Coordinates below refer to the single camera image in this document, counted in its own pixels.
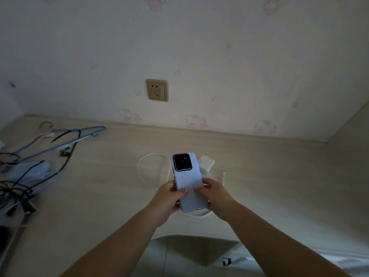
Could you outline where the person's right hand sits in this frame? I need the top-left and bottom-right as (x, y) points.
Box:
(194, 178), (240, 223)

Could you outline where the person's left hand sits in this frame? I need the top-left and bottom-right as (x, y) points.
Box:
(146, 179), (188, 228)

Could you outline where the light blue smartphone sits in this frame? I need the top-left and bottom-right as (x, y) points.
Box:
(172, 153), (209, 213)

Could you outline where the person's left forearm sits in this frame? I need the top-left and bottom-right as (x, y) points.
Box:
(59, 205), (162, 277)

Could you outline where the person's right forearm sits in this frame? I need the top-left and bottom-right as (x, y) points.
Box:
(225, 200), (353, 277)

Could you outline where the white charger adapter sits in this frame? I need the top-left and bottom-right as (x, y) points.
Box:
(197, 154), (216, 175)

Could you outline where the blue clothes hanger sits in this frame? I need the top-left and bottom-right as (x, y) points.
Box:
(9, 126), (107, 165)

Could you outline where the light blue pouch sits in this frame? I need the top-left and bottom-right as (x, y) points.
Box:
(3, 160), (52, 185)

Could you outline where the white garment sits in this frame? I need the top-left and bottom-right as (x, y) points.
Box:
(222, 248), (369, 277)

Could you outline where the white charging cable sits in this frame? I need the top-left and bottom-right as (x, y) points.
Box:
(138, 153), (226, 218)

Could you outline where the gold wall socket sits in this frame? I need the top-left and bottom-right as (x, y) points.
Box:
(145, 79), (169, 102)

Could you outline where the black cable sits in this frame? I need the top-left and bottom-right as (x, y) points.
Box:
(29, 130), (82, 188)

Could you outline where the tangle of black cables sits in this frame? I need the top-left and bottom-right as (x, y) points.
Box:
(0, 153), (38, 217)

